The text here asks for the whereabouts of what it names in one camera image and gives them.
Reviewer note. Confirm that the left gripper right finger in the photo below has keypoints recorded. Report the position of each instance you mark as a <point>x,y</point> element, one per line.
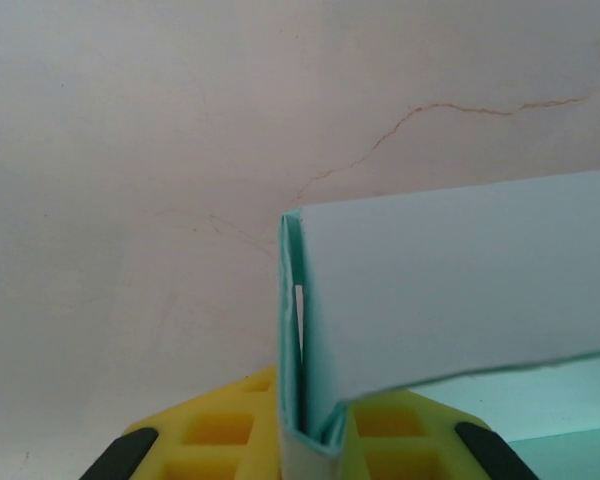
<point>405,440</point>

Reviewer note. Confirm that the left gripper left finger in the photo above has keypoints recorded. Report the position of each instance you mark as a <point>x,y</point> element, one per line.
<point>215,440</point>

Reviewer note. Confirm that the light blue paper box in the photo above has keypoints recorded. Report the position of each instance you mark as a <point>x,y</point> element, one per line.
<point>430,275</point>

